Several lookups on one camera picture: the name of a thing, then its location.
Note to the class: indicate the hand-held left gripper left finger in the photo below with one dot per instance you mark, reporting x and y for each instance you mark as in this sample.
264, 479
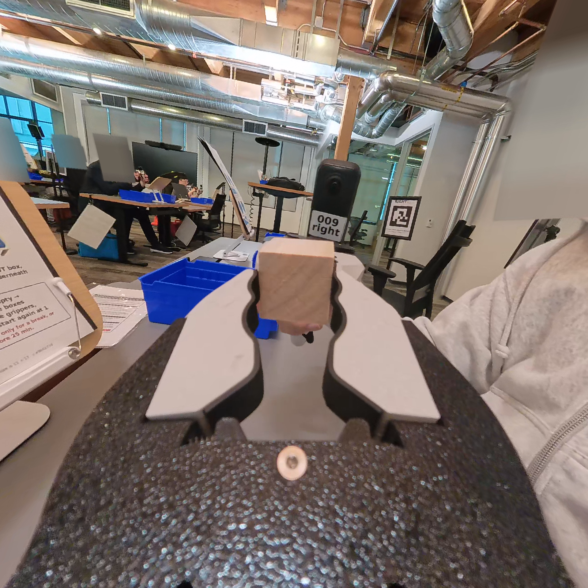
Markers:
206, 358

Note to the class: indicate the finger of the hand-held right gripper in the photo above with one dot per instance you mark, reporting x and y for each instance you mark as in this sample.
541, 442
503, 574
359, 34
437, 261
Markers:
351, 267

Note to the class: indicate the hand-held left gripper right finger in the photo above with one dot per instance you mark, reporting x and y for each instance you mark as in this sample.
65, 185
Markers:
381, 363

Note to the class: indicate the blue-taped wooden cube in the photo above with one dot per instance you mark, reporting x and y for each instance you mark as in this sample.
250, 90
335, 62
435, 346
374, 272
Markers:
296, 285

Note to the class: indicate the blue plastic bin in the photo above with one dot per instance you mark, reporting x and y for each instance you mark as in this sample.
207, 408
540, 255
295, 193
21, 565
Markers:
183, 289

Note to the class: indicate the person's right hand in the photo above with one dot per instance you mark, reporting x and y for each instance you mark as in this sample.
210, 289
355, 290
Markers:
298, 328

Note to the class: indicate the black mesh office chair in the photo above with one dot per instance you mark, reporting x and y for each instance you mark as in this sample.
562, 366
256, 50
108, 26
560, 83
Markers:
358, 227

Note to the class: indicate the wooden standing desk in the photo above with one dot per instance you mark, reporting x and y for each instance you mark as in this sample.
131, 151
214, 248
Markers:
294, 192

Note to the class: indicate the black bag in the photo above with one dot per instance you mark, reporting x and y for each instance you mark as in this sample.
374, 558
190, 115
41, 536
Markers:
285, 183

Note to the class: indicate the black-framed tag sign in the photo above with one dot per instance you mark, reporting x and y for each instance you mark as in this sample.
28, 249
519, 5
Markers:
401, 218

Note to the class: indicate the black floor lamp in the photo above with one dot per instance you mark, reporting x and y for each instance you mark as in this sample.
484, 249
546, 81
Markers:
267, 142

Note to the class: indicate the printed paper sheet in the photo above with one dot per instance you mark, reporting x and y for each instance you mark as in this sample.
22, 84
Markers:
115, 317

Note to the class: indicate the tilted white display board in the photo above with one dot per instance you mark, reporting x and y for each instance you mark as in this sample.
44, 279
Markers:
227, 183

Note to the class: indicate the person's grey hoodie torso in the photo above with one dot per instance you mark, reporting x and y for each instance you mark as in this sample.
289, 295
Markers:
542, 367

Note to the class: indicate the small blue bin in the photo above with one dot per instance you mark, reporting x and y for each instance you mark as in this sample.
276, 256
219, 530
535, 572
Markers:
138, 196

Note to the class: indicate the printed instruction sheet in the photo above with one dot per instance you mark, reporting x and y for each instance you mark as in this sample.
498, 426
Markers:
27, 312

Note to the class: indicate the wooden desk with black legs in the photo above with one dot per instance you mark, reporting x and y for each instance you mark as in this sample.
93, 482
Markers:
101, 197

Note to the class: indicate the wooden document stand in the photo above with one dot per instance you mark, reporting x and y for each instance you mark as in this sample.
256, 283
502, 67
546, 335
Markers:
59, 229

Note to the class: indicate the wooden post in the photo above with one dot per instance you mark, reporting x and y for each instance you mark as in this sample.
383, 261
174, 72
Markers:
349, 119

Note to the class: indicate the silver air duct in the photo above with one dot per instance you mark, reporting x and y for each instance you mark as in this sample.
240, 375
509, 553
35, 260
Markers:
183, 115
138, 76

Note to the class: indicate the black wall monitor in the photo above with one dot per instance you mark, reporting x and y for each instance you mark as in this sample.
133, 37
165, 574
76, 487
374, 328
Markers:
165, 160

